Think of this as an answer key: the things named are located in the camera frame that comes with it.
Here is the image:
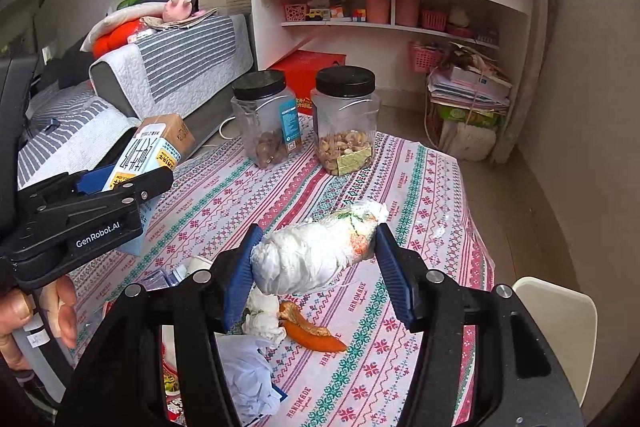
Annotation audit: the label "pink plush toy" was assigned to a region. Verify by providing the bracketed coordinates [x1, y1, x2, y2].
[162, 0, 194, 22]

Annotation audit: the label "milk carton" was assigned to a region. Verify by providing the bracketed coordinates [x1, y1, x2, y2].
[102, 114, 196, 192]

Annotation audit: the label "colourful snack wrapper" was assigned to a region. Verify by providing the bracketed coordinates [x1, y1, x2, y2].
[160, 327, 182, 423]

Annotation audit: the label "red cardboard box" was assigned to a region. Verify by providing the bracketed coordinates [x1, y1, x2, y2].
[267, 49, 347, 115]

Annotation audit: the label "grey sofa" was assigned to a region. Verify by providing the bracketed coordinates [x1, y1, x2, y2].
[0, 0, 256, 188]

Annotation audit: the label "white waste bin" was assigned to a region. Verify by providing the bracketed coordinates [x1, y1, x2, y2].
[512, 277, 598, 408]

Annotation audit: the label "crumpled white paper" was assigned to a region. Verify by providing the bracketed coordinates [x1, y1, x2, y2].
[220, 334, 281, 423]

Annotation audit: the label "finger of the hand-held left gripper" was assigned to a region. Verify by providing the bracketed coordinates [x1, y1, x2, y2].
[17, 167, 174, 220]

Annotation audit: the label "green cardboard box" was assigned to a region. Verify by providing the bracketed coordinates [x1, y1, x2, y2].
[437, 107, 501, 128]

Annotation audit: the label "patterned tablecloth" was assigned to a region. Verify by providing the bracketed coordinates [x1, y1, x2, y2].
[65, 114, 496, 427]

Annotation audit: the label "small white tissue wad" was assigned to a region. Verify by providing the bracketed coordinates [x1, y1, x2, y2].
[242, 289, 286, 348]

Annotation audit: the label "orange cushion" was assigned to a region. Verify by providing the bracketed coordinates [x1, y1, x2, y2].
[92, 21, 144, 58]

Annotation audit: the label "striped quilted sofa cover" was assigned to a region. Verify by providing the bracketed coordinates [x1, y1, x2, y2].
[17, 87, 141, 188]
[90, 13, 253, 118]

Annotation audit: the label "pink pot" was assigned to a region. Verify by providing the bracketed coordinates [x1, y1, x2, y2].
[395, 0, 422, 28]
[365, 0, 391, 25]

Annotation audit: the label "crushed clear plastic bottle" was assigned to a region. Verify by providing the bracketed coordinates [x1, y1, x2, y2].
[142, 257, 213, 292]

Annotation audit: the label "white bag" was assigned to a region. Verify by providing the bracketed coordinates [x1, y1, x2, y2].
[440, 122, 496, 162]

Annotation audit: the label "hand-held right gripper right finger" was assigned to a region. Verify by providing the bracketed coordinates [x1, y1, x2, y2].
[375, 223, 586, 427]

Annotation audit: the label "orange peel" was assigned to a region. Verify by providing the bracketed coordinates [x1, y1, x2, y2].
[277, 301, 347, 353]

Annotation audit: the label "pink basket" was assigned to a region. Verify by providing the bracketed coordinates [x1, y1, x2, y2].
[409, 42, 443, 72]
[421, 9, 448, 32]

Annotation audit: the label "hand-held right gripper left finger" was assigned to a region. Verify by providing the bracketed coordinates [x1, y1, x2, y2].
[55, 223, 264, 427]

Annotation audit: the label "person's left hand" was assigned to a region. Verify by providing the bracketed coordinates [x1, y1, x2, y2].
[0, 277, 78, 373]

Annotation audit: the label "clear jar with blue label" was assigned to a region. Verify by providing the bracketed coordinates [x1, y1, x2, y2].
[231, 69, 301, 170]

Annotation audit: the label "clear jar of peanuts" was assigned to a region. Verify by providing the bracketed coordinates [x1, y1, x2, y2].
[310, 66, 381, 176]

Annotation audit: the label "beige curtain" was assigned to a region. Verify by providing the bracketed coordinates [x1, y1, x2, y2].
[500, 0, 553, 162]

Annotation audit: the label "stack of papers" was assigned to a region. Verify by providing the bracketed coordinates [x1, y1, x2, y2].
[427, 47, 513, 118]

